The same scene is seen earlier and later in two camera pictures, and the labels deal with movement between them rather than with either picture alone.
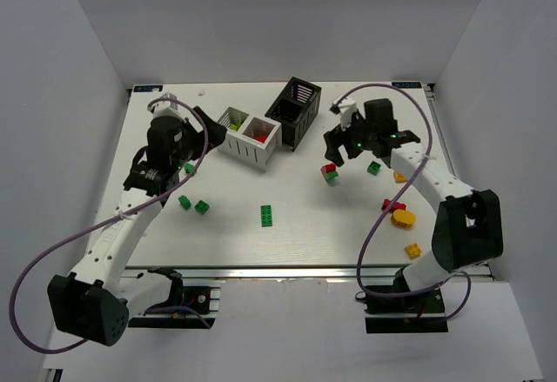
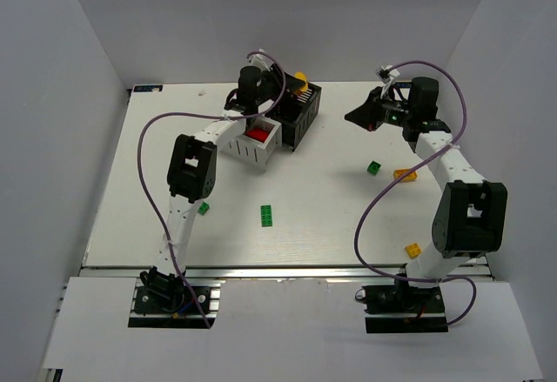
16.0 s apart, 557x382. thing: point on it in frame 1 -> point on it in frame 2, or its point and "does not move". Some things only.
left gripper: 202,127 -> 281,90
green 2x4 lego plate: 265,215 does not move
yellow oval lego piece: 403,218 -> 302,76
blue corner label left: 147,89 does not move
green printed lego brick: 373,168 does not move
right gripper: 345,139 -> 377,110
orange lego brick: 399,177 does not move
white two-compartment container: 248,140 does not move
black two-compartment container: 297,109 does not move
